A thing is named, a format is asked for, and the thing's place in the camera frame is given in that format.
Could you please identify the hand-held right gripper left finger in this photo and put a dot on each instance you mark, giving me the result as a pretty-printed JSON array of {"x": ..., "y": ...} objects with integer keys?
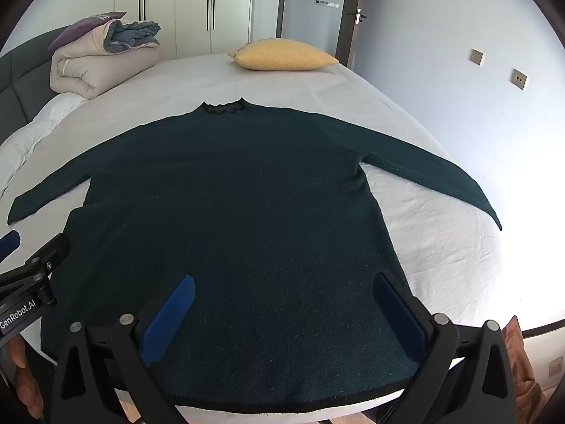
[{"x": 170, "y": 318}]

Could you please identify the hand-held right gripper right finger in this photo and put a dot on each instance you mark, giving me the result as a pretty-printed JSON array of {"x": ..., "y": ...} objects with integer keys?
[{"x": 397, "y": 318}]

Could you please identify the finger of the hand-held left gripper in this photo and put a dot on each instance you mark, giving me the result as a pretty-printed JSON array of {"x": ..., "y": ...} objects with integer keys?
[
  {"x": 52, "y": 249},
  {"x": 9, "y": 244}
]

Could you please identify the dark green sweater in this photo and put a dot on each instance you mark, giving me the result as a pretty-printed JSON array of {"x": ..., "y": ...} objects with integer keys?
[{"x": 247, "y": 212}]

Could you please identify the person's left hand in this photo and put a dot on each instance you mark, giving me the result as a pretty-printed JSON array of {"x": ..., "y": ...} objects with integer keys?
[{"x": 22, "y": 375}]

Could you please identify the bed with white sheet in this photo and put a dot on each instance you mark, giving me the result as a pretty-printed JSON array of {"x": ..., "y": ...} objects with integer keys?
[{"x": 397, "y": 212}]

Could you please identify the brown patterned cloth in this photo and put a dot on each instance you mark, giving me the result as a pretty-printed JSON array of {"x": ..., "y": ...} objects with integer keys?
[{"x": 523, "y": 362}]

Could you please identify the dark green padded headboard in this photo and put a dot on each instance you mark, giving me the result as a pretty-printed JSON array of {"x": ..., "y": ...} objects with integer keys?
[{"x": 20, "y": 75}]

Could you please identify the folded beige duvet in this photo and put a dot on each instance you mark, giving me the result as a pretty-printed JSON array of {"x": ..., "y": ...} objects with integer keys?
[{"x": 88, "y": 68}]

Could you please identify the purple pillow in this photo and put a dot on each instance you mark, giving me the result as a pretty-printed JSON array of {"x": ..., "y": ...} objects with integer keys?
[{"x": 86, "y": 28}]

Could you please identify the blue-grey blanket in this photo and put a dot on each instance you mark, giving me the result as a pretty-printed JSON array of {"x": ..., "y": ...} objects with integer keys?
[{"x": 130, "y": 35}]

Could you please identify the white wardrobe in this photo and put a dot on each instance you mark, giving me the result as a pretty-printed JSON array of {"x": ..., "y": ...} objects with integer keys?
[{"x": 185, "y": 9}]

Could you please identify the yellow pillow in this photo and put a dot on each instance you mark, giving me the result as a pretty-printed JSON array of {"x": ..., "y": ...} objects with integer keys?
[{"x": 282, "y": 55}]

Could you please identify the wall socket plate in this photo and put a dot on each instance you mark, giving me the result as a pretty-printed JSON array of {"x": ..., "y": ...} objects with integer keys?
[
  {"x": 476, "y": 56},
  {"x": 518, "y": 79},
  {"x": 554, "y": 367}
]

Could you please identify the wall switch panel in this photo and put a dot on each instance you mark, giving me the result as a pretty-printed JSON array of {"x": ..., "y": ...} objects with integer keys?
[{"x": 326, "y": 4}]

